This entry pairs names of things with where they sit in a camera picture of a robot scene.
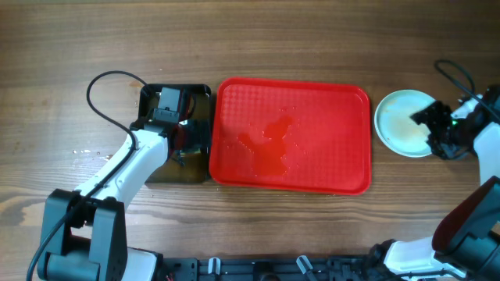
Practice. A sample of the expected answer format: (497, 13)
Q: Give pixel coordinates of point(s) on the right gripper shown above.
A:
(433, 117)

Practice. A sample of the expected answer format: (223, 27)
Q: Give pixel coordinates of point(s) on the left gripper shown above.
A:
(194, 141)

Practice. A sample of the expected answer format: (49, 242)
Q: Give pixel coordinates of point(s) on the white plate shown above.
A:
(396, 129)

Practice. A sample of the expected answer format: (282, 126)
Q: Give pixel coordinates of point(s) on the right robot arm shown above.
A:
(464, 245)

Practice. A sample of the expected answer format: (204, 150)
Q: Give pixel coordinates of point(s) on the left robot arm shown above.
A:
(83, 233)

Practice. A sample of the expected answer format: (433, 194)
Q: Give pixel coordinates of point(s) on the black water tray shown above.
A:
(163, 106)

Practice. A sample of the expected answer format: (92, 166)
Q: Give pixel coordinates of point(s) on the red plastic tray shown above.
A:
(292, 135)

